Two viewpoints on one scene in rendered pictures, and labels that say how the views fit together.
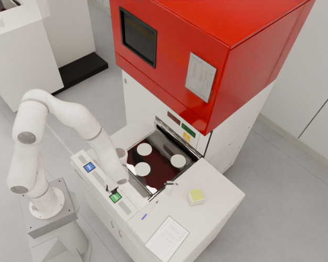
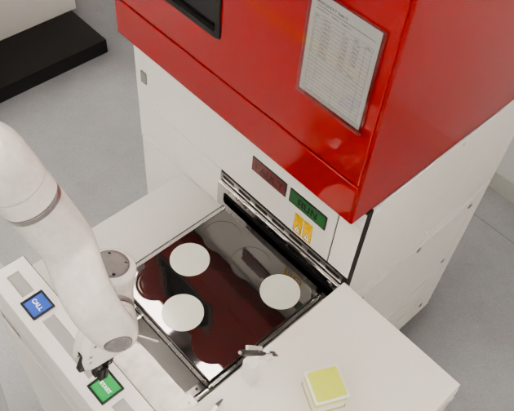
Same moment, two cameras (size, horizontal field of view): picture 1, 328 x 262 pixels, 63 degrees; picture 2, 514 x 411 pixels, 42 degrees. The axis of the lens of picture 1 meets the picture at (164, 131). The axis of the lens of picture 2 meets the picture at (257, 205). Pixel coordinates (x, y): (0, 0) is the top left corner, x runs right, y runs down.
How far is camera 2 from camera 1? 12 cm
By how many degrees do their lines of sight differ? 1
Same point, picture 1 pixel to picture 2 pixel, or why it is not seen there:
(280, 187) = not seen: outside the picture
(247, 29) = not seen: outside the picture
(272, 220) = not seen: outside the picture
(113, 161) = (94, 288)
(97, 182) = (56, 346)
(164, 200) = (238, 399)
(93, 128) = (34, 189)
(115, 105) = (123, 147)
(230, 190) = (421, 372)
